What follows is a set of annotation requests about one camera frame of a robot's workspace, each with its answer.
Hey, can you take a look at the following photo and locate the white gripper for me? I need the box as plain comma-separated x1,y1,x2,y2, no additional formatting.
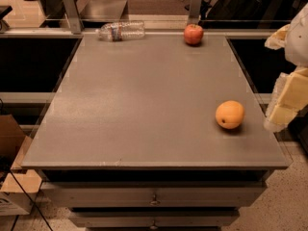
264,3,308,132

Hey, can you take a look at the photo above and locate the orange fruit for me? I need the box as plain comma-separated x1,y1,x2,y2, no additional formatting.
216,100,244,129

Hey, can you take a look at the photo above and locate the clear plastic water bottle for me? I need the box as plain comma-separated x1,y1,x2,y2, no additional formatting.
95,20,145,42

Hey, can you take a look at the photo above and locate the black office chair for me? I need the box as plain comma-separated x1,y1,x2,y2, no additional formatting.
205,0,290,21

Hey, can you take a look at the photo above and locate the red apple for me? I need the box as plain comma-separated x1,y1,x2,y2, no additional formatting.
184,24,203,45

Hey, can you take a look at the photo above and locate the grey metal drawer cabinet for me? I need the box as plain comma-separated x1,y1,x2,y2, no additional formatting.
22,33,288,231

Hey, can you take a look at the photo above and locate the lower drawer with knob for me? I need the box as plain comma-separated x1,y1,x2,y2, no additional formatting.
69,208,239,229

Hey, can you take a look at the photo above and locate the drawer with knob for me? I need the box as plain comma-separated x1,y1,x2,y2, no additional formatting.
41,183,266,208
69,208,239,229

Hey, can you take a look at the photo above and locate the upper drawer with knob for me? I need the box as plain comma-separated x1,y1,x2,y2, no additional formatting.
41,183,266,208

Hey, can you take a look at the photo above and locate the cardboard box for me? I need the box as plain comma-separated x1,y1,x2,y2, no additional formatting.
0,115,41,216

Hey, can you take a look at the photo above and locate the right metal bracket post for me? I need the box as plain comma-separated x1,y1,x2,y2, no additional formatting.
188,0,202,24

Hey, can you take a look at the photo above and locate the metal bracket post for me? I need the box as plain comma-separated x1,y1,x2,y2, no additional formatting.
188,0,202,24
63,0,82,34

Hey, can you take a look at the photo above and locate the left metal bracket post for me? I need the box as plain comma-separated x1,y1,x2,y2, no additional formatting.
63,0,82,34

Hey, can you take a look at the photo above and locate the black cable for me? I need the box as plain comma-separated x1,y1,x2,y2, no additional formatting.
0,159,54,231

